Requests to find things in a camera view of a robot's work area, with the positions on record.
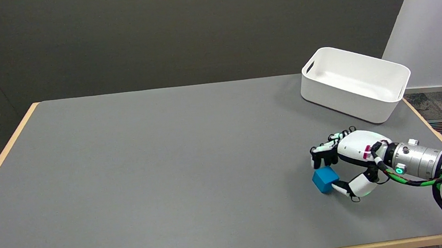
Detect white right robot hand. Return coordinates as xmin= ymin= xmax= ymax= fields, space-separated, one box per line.
xmin=308 ymin=123 xmax=398 ymax=207

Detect blue wooden cube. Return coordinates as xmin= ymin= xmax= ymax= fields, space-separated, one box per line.
xmin=311 ymin=165 xmax=342 ymax=195

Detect white plastic storage bin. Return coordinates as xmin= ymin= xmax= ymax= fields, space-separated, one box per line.
xmin=296 ymin=39 xmax=416 ymax=131

